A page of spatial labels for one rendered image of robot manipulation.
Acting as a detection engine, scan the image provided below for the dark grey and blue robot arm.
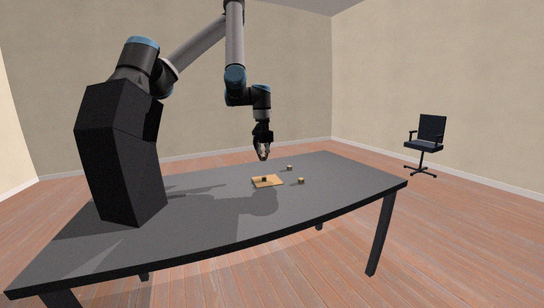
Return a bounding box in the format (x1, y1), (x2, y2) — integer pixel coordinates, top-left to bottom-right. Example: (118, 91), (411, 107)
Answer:
(107, 0), (272, 119)

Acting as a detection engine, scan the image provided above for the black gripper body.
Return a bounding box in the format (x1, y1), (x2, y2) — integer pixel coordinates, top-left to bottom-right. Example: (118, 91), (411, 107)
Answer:
(255, 119), (273, 143)

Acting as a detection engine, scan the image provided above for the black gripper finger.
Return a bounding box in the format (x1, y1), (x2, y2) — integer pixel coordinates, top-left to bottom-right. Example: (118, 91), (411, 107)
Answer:
(253, 136), (262, 161)
(264, 142), (271, 159)

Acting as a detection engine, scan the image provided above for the tan flat mat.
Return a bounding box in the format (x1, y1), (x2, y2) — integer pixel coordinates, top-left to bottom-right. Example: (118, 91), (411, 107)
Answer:
(252, 174), (284, 188)

